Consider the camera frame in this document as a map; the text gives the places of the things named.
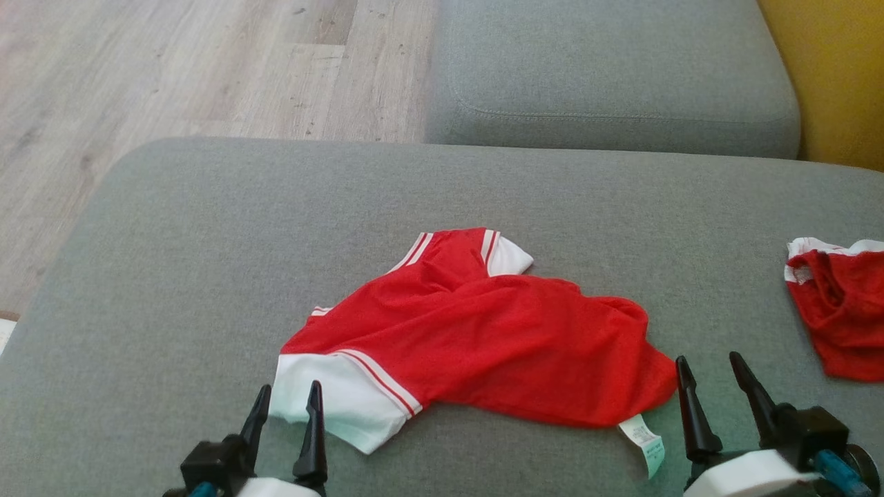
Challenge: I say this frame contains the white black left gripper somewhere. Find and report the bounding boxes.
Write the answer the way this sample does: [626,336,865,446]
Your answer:
[162,380,328,497]

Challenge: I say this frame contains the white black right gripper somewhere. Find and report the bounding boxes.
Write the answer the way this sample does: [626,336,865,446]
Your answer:
[675,351,882,497]

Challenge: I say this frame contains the red shorts with white stripe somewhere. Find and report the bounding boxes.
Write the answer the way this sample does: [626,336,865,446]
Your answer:
[785,237,884,384]

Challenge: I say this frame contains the red jersey with number print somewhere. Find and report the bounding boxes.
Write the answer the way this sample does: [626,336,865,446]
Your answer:
[269,227,679,480]

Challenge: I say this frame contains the grey sofa seat cushion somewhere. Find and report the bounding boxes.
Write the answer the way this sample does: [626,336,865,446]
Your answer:
[425,0,802,160]
[0,136,884,497]

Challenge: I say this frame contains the wide yellow sofa back cushion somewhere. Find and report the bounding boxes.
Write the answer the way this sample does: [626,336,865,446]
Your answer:
[758,0,884,172]

